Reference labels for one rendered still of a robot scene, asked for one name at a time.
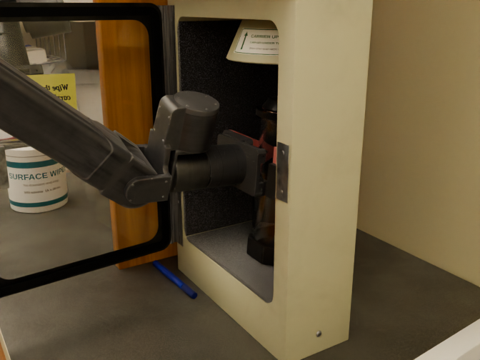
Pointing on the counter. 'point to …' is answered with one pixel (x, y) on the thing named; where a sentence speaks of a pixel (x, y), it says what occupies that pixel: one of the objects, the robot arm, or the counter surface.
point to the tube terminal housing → (301, 173)
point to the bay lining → (265, 89)
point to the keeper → (282, 171)
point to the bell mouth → (255, 43)
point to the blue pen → (175, 279)
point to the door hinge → (172, 94)
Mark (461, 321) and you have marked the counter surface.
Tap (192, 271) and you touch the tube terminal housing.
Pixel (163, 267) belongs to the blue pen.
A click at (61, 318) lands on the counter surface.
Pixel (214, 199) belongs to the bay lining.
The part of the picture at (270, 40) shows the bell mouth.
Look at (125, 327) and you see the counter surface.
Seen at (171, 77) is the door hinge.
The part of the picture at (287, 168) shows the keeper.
